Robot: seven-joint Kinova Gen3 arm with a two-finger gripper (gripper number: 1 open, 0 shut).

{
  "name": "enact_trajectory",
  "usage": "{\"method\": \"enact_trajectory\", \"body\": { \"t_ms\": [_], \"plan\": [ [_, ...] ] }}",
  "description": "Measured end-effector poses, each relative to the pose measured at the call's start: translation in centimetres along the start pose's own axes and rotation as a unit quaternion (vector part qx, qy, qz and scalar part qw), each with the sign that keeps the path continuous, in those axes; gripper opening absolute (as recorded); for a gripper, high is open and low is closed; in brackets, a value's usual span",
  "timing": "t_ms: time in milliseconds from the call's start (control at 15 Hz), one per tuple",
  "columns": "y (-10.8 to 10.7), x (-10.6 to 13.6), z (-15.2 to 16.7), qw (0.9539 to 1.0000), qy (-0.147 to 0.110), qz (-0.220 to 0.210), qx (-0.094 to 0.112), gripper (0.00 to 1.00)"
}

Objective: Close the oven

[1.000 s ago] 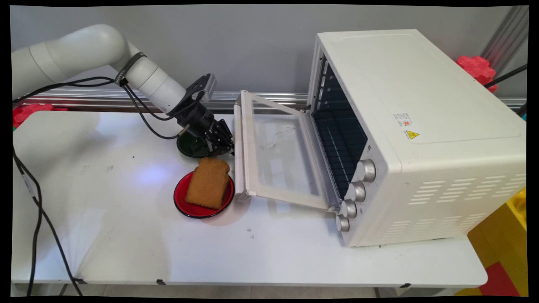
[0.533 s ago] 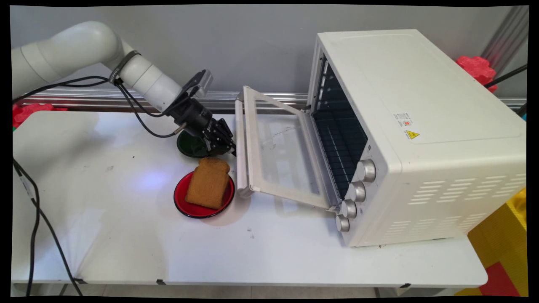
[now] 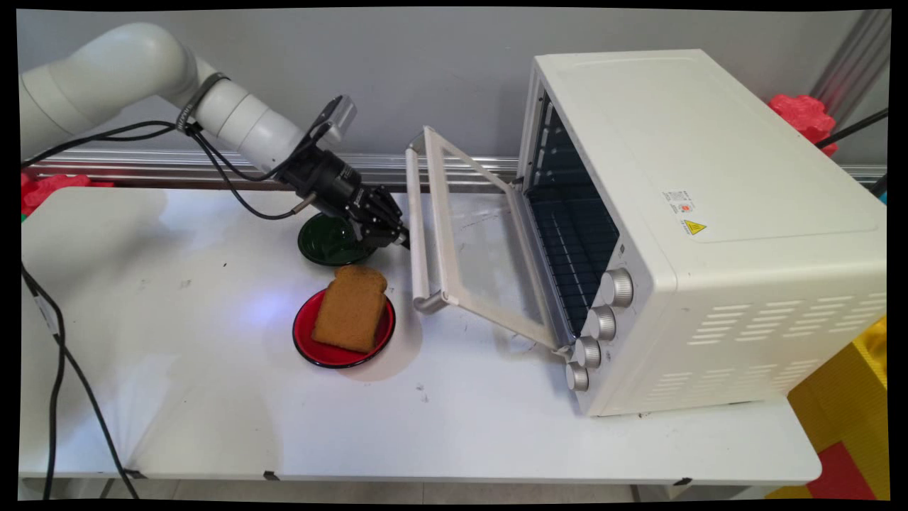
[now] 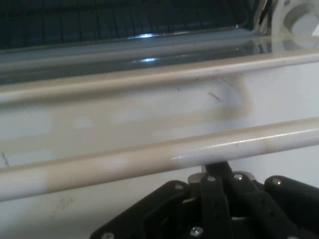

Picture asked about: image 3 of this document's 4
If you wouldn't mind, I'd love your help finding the slice of brown toast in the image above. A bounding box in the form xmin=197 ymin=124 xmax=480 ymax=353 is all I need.
xmin=311 ymin=264 xmax=389 ymax=354

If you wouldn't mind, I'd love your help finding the black cable hanging over table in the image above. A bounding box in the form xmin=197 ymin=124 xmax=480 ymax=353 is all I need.
xmin=21 ymin=264 xmax=140 ymax=500

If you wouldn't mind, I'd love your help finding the aluminium rail along wall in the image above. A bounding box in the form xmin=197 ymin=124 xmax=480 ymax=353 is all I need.
xmin=23 ymin=147 xmax=888 ymax=193

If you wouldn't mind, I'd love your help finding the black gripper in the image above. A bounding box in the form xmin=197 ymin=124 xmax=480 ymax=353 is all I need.
xmin=279 ymin=144 xmax=411 ymax=251

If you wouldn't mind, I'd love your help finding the thin black cable by post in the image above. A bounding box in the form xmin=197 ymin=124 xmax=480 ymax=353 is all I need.
xmin=815 ymin=106 xmax=890 ymax=149

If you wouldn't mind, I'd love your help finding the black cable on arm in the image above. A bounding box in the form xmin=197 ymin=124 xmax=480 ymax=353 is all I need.
xmin=21 ymin=119 xmax=314 ymax=221

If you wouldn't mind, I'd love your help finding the black cable strap on arm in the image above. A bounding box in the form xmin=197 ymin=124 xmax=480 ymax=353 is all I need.
xmin=175 ymin=72 xmax=231 ymax=136

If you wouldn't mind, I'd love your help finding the wire oven rack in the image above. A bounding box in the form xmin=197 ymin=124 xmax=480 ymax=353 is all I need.
xmin=526 ymin=183 xmax=622 ymax=336

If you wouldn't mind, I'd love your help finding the aluminium upright post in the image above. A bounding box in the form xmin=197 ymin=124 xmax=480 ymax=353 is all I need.
xmin=808 ymin=10 xmax=892 ymax=130

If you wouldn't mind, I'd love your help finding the white glass toaster oven door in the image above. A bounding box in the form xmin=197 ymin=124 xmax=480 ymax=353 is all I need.
xmin=404 ymin=126 xmax=572 ymax=351

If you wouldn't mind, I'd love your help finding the red plate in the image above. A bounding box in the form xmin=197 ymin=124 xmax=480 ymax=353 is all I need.
xmin=292 ymin=287 xmax=397 ymax=369

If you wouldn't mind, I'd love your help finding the yellow foam block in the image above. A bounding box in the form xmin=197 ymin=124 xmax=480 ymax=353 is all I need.
xmin=765 ymin=315 xmax=890 ymax=500

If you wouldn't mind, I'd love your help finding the white toaster oven body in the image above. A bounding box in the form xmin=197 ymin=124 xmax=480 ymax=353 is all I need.
xmin=516 ymin=48 xmax=888 ymax=418

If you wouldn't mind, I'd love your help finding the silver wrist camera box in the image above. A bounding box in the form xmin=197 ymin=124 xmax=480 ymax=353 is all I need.
xmin=311 ymin=95 xmax=358 ymax=148

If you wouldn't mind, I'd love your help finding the dark green plate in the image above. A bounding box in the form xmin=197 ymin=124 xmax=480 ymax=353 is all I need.
xmin=297 ymin=213 xmax=377 ymax=268

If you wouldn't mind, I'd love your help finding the red plastic gear-shaped object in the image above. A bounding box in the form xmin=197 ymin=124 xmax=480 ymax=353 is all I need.
xmin=21 ymin=172 xmax=115 ymax=216
xmin=768 ymin=93 xmax=838 ymax=158

